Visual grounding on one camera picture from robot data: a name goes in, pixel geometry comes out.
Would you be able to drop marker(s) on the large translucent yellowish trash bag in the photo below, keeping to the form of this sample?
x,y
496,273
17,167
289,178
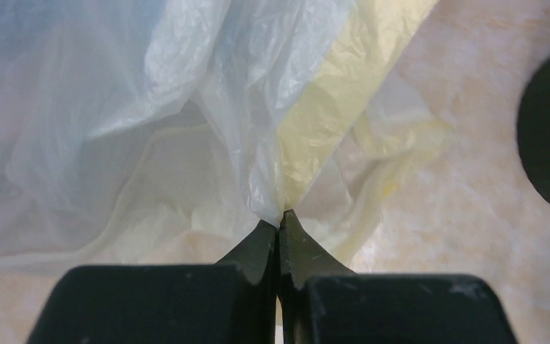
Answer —
x,y
155,131

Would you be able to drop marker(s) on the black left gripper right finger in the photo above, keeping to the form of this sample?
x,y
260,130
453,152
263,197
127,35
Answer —
x,y
323,301

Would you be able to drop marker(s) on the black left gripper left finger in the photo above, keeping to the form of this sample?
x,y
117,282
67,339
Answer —
x,y
230,301

